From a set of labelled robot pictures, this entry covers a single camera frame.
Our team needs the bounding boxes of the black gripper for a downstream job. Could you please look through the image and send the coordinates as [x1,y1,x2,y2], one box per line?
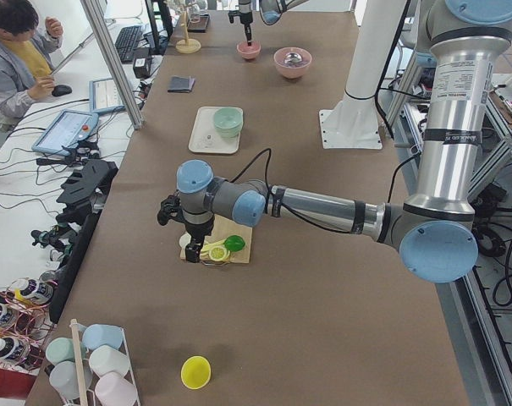
[228,10,253,46]
[157,194,214,263]

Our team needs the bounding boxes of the small pink bowl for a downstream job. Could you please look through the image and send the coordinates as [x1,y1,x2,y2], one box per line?
[236,41,262,61]

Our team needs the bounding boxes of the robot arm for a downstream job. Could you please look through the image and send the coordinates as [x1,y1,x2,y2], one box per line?
[228,0,307,46]
[157,1,512,283]

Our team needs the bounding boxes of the large pink bowl with ice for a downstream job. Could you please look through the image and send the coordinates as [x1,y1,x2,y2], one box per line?
[273,47,312,80]

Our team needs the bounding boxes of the lemon slice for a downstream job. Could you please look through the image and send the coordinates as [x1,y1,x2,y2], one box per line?
[208,245,230,262]

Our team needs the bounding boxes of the bamboo cutting board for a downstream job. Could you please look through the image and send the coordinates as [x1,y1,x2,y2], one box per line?
[179,182,254,265]

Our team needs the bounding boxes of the green lime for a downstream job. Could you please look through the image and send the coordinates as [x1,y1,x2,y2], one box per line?
[223,235,246,252]

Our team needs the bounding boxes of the metal scoop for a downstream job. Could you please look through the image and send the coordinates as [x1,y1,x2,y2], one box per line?
[283,52,306,68]

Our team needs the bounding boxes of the wooden mug tree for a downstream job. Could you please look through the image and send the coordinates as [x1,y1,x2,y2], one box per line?
[175,8,201,54]

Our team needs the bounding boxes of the grey folded cloth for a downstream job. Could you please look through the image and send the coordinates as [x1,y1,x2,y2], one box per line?
[168,76,195,93]

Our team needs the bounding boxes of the stacked green bowls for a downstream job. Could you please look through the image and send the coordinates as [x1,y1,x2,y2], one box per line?
[212,107,244,138]

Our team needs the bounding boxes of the cream rabbit tray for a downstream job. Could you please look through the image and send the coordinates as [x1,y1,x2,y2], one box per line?
[189,107,240,155]

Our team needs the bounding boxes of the black keyboard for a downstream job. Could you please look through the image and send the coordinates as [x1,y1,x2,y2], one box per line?
[114,25,142,63]

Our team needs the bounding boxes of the pastel cup rack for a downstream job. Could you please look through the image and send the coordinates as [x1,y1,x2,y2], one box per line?
[46,319,141,405]

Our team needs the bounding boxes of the blue teach pendant tablet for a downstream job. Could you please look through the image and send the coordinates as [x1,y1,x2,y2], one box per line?
[31,109,99,156]

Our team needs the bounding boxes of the seated person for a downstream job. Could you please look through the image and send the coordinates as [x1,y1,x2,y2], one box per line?
[0,1,63,124]

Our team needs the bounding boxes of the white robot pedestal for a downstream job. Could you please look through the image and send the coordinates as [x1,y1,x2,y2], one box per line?
[319,0,410,150]

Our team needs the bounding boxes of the aluminium frame post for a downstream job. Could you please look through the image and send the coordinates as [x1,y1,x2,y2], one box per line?
[80,0,144,130]

